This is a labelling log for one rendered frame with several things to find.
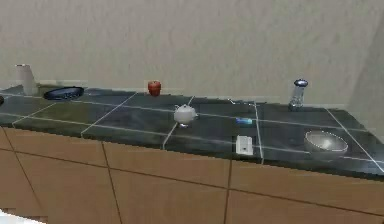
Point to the brown kitchen counter cabinet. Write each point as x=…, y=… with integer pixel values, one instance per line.
x=166, y=186

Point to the white round teapot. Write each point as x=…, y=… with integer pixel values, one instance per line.
x=184, y=114

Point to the dark blue plate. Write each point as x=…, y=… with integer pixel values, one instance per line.
x=63, y=93

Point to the grey metal bowl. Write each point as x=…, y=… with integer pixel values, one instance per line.
x=325, y=143

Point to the small blue sponge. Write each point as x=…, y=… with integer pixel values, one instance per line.
x=244, y=121

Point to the clear glass shaker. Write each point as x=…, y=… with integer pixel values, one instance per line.
x=298, y=95

